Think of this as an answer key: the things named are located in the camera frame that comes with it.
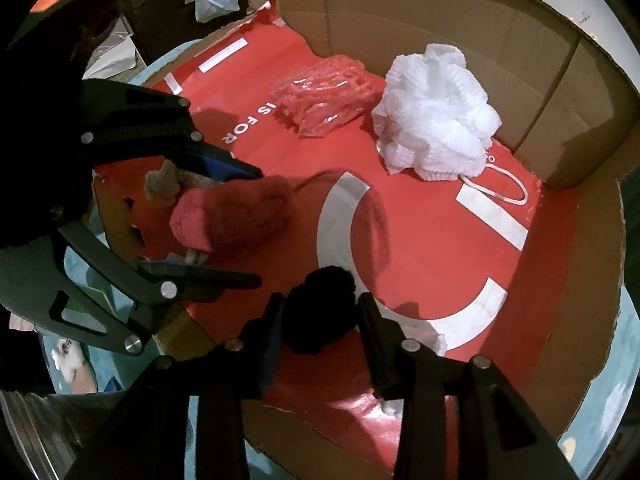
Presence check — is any coral mesh bath pouf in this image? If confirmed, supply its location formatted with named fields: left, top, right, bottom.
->
left=270, top=55, right=378, bottom=138

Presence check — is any black plush ball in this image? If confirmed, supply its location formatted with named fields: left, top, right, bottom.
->
left=285, top=266, right=358, bottom=356

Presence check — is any red plush ball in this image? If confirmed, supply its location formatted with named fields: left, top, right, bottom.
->
left=169, top=172, right=296, bottom=266

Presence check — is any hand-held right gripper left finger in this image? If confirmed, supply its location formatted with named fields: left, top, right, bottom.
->
left=65, top=292, right=286, bottom=480

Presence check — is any red paper bag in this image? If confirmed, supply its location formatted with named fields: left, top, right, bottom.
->
left=95, top=0, right=581, bottom=461

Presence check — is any cream crochet piece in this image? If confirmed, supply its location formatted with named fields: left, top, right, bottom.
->
left=143, top=160, right=201, bottom=206

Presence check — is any brown cardboard box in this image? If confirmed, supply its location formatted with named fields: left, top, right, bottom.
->
left=92, top=0, right=631, bottom=480

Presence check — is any white mesh bath pouf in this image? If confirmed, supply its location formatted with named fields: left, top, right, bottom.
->
left=371, top=44, right=529, bottom=206

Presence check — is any white paper sheet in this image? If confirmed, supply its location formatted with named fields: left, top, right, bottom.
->
left=87, top=15, right=146, bottom=81

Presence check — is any white sheep plush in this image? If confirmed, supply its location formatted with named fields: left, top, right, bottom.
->
left=50, top=337, right=98, bottom=393

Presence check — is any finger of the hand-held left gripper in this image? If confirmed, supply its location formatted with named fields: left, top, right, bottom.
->
left=80, top=80, right=264, bottom=181
left=50, top=222, right=263, bottom=356

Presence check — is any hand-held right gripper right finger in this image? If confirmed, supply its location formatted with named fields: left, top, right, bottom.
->
left=357, top=291, right=581, bottom=480

